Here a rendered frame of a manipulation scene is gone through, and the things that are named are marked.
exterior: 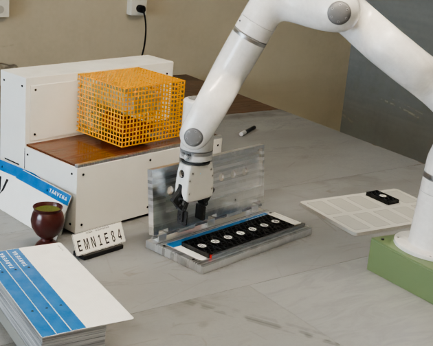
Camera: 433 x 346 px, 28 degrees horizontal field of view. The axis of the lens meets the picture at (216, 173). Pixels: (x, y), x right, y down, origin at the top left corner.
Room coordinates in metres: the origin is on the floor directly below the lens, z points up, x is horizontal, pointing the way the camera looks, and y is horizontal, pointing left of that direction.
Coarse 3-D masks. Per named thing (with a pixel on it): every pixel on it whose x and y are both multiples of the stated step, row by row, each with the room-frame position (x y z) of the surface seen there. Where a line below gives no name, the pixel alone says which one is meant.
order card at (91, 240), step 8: (112, 224) 2.06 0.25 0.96; (120, 224) 2.07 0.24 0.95; (80, 232) 1.98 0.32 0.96; (88, 232) 2.00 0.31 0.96; (96, 232) 2.01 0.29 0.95; (104, 232) 2.03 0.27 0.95; (112, 232) 2.05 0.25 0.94; (120, 232) 2.06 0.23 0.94; (80, 240) 1.97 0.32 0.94; (88, 240) 1.99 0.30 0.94; (96, 240) 2.00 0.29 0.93; (104, 240) 2.02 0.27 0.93; (112, 240) 2.04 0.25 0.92; (120, 240) 2.05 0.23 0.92; (80, 248) 1.96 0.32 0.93; (88, 248) 1.98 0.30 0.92; (96, 248) 1.99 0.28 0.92
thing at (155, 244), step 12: (252, 204) 2.37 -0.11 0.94; (240, 216) 2.30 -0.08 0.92; (204, 228) 2.19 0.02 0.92; (300, 228) 2.24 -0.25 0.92; (156, 240) 2.07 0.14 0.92; (168, 240) 2.07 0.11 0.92; (264, 240) 2.13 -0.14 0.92; (276, 240) 2.14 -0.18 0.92; (288, 240) 2.18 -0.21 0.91; (156, 252) 2.04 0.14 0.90; (168, 252) 2.01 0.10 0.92; (180, 252) 2.00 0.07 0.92; (240, 252) 2.04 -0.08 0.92; (252, 252) 2.07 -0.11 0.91; (192, 264) 1.95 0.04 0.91; (204, 264) 1.94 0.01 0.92; (216, 264) 1.97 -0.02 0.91; (228, 264) 2.00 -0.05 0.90
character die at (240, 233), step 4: (224, 228) 2.17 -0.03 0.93; (228, 228) 2.17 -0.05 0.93; (232, 228) 2.18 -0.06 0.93; (236, 228) 2.18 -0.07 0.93; (228, 232) 2.14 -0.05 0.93; (232, 232) 2.15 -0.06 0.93; (236, 232) 2.15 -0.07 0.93; (240, 232) 2.15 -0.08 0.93; (244, 232) 2.15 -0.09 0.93; (248, 232) 2.15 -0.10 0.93; (240, 236) 2.12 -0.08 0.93; (244, 236) 2.13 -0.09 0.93; (248, 236) 2.13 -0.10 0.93; (252, 236) 2.13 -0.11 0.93; (256, 236) 2.13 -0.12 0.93; (248, 240) 2.09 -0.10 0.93
